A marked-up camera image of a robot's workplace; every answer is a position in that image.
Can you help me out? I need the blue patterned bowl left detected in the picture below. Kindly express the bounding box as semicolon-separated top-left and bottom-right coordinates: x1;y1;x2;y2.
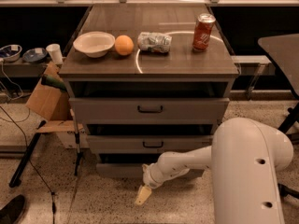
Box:
0;45;22;63

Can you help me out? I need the green handled tool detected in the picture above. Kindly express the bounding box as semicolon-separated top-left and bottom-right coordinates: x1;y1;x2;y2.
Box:
41;74;66;91

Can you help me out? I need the brown cardboard box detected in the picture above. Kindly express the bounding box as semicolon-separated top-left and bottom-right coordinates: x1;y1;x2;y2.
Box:
25;62;84;134

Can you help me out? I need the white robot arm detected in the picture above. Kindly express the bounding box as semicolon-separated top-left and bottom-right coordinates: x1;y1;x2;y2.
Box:
135;118;293;224

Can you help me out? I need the blue patterned bowl right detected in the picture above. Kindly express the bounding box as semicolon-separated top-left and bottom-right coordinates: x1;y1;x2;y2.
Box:
22;48;48;63

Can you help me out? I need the blue patterned bowl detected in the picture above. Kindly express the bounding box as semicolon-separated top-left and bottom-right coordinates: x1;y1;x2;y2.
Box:
0;45;22;63
22;48;48;63

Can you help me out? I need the white bowl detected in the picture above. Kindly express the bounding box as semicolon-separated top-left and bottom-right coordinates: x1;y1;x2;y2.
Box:
73;32;115;58

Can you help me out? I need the black floor cable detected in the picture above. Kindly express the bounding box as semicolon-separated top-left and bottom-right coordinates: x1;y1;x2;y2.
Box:
0;105;58;224

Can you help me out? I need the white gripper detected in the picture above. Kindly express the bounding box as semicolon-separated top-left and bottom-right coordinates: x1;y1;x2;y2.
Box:
135;163;164;205

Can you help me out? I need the orange fruit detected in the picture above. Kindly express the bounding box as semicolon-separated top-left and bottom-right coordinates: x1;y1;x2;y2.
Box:
115;35;134;56

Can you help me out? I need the grey drawer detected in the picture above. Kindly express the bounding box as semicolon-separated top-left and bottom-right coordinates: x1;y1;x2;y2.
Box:
96;162;206;181
87;135;212;154
69;98;229;124

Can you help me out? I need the black tripod leg left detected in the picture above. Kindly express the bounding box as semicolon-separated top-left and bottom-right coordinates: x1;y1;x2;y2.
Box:
8;133;41;188

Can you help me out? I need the silver tripod pole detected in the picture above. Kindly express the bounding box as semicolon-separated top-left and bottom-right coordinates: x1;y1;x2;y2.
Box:
70;109;83;176

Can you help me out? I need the red soda can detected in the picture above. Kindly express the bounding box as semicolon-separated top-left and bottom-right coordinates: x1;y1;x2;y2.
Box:
192;13;216;51

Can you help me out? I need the grey middle drawer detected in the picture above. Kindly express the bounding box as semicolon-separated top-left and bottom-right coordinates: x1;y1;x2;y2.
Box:
87;135;212;154

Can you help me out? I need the grey bottom drawer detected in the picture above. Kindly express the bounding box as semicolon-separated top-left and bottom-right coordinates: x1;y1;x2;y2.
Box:
96;162;206;181

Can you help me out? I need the grey top drawer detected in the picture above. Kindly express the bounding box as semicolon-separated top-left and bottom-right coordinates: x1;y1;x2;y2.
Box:
69;98;229;124

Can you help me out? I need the black shoe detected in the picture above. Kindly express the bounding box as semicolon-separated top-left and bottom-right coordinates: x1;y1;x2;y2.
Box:
0;195;25;224

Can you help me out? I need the grey drawer cabinet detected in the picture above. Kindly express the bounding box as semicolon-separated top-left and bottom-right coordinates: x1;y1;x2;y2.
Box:
58;4;240;180

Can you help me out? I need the white paper cup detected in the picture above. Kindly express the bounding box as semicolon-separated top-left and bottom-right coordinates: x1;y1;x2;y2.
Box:
46;44;63;64

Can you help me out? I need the crumpled chip bag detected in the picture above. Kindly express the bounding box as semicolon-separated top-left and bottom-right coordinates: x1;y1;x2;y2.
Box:
137;32;172;53

